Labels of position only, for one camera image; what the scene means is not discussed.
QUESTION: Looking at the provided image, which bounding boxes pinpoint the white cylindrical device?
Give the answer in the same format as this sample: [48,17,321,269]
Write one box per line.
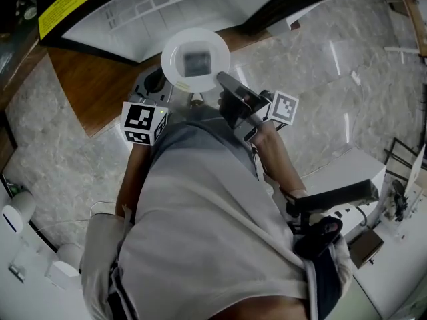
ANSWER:
[1,190,37,235]

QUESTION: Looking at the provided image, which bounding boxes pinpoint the white rounded appliance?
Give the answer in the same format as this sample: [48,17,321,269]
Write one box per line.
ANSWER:
[46,243,84,289]

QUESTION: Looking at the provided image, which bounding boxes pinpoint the white cabinet with black marks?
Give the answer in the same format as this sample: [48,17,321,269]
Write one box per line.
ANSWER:
[300,147,387,243]

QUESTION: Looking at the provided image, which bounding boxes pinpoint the brown box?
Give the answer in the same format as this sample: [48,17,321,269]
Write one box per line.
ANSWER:
[348,228,384,269]

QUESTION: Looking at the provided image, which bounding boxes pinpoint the person's face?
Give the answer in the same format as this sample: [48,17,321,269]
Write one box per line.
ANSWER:
[218,295,313,320]

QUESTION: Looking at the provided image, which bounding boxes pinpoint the black appliance with yellow label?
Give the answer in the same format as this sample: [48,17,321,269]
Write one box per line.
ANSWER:
[36,0,363,67]

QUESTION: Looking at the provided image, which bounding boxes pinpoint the person's grey jeans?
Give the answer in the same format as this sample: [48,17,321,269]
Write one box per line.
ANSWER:
[151,107,258,179]

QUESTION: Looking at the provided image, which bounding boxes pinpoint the person's right forearm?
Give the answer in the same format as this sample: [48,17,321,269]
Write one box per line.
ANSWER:
[248,125,310,199]

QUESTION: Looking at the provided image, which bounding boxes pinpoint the person's right shoe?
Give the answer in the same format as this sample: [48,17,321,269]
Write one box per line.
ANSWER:
[189,91,206,108]

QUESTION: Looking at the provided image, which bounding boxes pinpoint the person's left forearm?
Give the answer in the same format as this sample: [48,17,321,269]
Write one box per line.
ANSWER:
[115,141,156,219]

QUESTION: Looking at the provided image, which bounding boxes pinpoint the wooden steps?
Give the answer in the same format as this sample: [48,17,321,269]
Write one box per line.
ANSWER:
[0,111,17,173]

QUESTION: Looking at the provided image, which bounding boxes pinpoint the person's white shirt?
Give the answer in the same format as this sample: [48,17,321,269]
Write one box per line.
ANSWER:
[79,145,354,320]

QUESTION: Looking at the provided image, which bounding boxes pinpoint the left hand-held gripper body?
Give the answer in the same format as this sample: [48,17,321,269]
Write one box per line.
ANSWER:
[121,99,171,146]

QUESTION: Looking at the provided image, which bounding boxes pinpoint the white round plate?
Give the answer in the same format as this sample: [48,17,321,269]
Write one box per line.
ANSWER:
[161,27,231,93]

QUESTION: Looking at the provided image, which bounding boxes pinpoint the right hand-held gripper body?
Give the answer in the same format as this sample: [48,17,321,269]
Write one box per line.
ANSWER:
[233,90,300,143]

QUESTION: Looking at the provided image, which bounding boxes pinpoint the white floor cable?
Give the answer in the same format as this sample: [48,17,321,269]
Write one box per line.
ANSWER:
[89,201,116,218]

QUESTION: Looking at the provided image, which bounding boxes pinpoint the black metal frame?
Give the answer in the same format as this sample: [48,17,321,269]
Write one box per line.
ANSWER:
[383,137,427,179]

